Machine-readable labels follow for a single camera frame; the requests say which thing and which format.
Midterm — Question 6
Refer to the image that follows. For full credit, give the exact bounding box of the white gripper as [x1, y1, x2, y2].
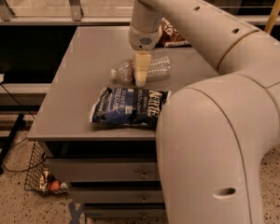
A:
[129, 24, 159, 87]

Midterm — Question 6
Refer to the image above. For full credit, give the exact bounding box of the clear plastic water bottle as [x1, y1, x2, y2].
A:
[110, 56, 173, 83]

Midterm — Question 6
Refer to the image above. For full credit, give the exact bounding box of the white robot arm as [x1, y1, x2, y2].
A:
[129, 0, 280, 224]

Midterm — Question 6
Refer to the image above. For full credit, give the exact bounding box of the brown chips bag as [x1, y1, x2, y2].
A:
[157, 18, 189, 48]

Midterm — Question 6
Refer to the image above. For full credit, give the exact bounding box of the blue Kettle chips bag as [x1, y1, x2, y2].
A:
[90, 87, 171, 127]

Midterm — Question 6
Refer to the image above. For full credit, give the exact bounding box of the grey drawer cabinet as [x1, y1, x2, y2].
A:
[27, 25, 220, 220]

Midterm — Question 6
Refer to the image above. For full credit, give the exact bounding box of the top grey drawer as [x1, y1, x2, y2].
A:
[46, 158, 160, 182]

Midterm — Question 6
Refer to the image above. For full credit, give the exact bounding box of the grey drawer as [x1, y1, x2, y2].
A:
[82, 203, 166, 218]
[69, 186, 163, 203]
[46, 158, 160, 182]

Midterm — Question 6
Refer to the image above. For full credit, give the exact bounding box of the middle grey drawer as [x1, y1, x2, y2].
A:
[69, 186, 163, 203]

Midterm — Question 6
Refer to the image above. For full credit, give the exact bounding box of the orange ball in basket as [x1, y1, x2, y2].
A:
[49, 180, 61, 191]

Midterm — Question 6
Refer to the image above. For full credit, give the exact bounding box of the bottom grey drawer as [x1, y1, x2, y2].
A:
[82, 203, 166, 218]

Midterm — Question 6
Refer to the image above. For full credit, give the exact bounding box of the black metal floor stand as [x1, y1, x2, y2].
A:
[0, 114, 24, 175]

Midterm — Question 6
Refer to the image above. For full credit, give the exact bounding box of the black floor cable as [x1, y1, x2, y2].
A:
[0, 74, 48, 174]

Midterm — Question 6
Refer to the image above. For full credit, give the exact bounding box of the yellow wooden ladder frame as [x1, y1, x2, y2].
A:
[264, 0, 280, 34]

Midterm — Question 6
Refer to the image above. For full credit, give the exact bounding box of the black wire basket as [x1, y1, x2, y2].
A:
[24, 143, 68, 196]

